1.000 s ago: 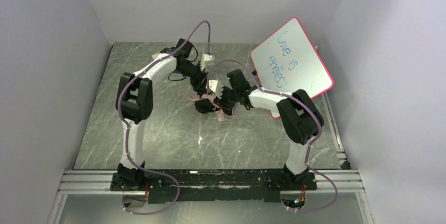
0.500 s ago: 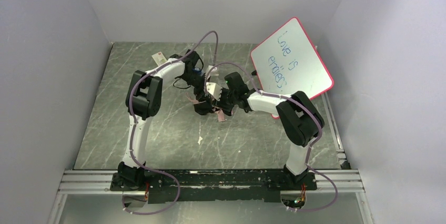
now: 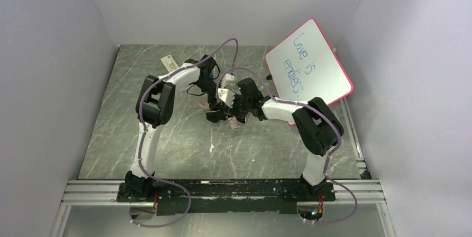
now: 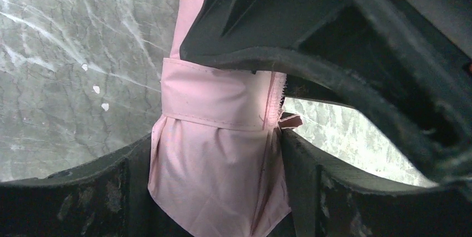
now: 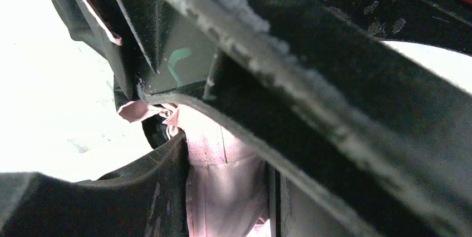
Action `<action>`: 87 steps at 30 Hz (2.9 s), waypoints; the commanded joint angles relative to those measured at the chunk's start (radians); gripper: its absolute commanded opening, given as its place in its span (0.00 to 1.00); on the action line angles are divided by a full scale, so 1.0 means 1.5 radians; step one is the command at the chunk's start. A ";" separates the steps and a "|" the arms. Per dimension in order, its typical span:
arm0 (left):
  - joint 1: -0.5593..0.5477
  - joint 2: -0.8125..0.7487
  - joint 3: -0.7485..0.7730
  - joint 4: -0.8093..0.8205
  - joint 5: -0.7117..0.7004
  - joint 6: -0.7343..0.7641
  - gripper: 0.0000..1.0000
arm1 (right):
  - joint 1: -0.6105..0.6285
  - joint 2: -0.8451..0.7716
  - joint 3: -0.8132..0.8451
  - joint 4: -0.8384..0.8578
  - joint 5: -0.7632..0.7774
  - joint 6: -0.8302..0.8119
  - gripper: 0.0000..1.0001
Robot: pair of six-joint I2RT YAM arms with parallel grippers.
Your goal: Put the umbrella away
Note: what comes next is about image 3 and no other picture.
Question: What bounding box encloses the pink and black folding umbrella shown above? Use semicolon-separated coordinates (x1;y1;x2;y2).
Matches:
196;98;248;130

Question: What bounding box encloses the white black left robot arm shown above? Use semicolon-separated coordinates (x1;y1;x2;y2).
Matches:
120;55;226;201

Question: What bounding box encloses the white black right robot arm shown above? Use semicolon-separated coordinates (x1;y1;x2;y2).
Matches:
217;78;344;189

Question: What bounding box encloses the small white card box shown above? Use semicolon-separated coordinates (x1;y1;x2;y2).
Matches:
160;55;179;73

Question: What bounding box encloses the red framed whiteboard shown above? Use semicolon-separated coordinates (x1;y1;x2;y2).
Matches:
264;18;353;105

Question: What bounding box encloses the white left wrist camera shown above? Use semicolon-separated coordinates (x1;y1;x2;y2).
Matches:
222;73;236;83

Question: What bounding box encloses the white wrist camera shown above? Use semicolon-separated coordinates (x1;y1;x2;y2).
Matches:
222;73;236;83
217;88;235;108

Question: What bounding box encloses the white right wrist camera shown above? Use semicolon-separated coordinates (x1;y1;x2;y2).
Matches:
217;88;235;108

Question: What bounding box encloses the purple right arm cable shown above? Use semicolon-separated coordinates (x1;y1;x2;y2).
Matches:
215;67;358;225

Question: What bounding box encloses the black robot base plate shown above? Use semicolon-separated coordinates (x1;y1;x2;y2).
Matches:
116;179;336;216

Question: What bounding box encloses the aluminium frame rail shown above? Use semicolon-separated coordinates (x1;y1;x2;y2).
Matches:
50;99;396;236

